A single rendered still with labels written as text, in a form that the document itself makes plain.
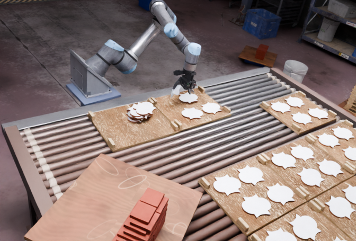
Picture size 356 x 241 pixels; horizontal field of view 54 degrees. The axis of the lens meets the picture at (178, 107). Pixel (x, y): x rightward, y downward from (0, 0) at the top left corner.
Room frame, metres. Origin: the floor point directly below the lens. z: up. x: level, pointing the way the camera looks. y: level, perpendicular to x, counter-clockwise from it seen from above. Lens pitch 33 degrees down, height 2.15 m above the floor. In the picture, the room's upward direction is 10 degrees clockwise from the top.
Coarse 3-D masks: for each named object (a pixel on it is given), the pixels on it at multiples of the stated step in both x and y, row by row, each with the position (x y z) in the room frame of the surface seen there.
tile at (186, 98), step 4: (180, 96) 1.98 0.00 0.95; (184, 96) 1.99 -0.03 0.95; (188, 96) 1.99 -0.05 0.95; (192, 96) 2.00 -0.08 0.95; (196, 96) 2.01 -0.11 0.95; (180, 100) 1.94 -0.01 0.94; (184, 100) 1.94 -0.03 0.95; (188, 100) 1.95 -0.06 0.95; (192, 100) 1.96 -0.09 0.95; (196, 100) 1.97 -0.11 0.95
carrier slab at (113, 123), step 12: (120, 108) 1.74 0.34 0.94; (156, 108) 1.81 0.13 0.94; (96, 120) 1.58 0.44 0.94; (108, 120) 1.60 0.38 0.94; (120, 120) 1.62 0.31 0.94; (144, 120) 1.66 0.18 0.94; (156, 120) 1.68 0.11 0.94; (108, 132) 1.49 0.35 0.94; (120, 132) 1.51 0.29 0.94; (132, 132) 1.53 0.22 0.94; (144, 132) 1.55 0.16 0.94; (156, 132) 1.57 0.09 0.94; (168, 132) 1.59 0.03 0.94; (108, 144) 1.40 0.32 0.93; (120, 144) 1.41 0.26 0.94; (132, 144) 1.43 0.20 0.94
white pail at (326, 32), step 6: (324, 18) 6.10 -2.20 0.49; (330, 18) 6.24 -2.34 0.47; (324, 24) 6.04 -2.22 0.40; (330, 24) 5.97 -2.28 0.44; (336, 24) 5.97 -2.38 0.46; (324, 30) 6.02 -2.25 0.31; (330, 30) 5.97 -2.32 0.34; (318, 36) 6.08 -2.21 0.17; (324, 36) 5.99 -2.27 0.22; (330, 36) 5.98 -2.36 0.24
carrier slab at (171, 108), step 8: (168, 96) 1.97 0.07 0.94; (176, 96) 1.99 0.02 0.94; (200, 96) 2.04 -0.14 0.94; (208, 96) 2.06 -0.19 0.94; (160, 104) 1.86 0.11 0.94; (168, 104) 1.87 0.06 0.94; (176, 104) 1.89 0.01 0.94; (184, 104) 1.91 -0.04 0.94; (192, 104) 1.92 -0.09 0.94; (200, 104) 1.94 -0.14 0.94; (168, 112) 1.79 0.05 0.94; (176, 112) 1.80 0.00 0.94; (224, 112) 1.90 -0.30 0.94; (168, 120) 1.72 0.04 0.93; (184, 120) 1.73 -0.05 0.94; (192, 120) 1.75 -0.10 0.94; (200, 120) 1.76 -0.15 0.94; (208, 120) 1.78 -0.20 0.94; (216, 120) 1.81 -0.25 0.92; (184, 128) 1.65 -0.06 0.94
